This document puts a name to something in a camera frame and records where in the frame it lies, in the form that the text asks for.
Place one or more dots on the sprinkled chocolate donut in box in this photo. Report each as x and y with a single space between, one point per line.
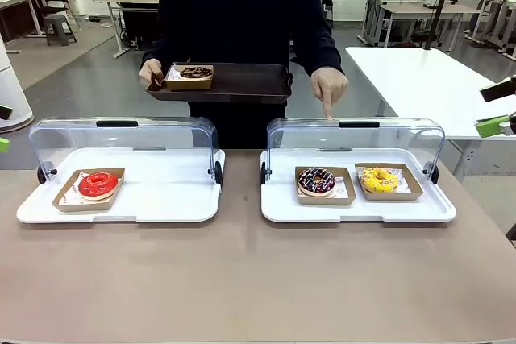
322 200

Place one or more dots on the beige top background table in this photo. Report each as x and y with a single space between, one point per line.
423 9

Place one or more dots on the white printed paper liner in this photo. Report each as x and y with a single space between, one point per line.
340 187
69 197
404 185
173 74

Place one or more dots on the yellow donut in box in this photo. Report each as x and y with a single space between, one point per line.
411 195

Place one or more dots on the person in dark FILA sweater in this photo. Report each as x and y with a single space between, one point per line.
242 17

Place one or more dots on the person's right forearm dark sleeve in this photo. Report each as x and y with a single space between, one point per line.
159 48

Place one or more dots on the person's left hand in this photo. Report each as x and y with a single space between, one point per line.
330 86

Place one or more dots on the dark donut with coloured sprinkles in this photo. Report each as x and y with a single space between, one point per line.
308 185

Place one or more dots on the clear display lid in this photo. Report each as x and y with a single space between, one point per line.
363 138
121 134

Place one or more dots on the yellow glazed donut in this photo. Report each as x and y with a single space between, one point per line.
371 183

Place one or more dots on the white cylindrical pedestal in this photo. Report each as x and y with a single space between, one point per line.
12 86

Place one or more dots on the black cabinet under table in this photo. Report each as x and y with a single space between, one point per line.
137 26

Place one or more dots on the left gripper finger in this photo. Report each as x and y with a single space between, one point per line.
4 145
5 113

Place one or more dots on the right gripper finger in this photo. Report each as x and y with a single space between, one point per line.
500 89
492 126

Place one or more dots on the person's right hand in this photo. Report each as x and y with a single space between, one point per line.
152 72

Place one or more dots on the red glazed donut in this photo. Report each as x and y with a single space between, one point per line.
90 189
80 206

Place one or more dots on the dark brown serving tray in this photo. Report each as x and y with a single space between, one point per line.
250 82

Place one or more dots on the grey step stool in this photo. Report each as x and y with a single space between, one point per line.
60 31

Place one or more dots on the person's left forearm dark sleeve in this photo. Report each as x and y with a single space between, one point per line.
322 54

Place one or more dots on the large white table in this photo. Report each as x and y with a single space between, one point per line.
403 78

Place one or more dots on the white display tray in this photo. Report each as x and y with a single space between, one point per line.
282 203
169 199

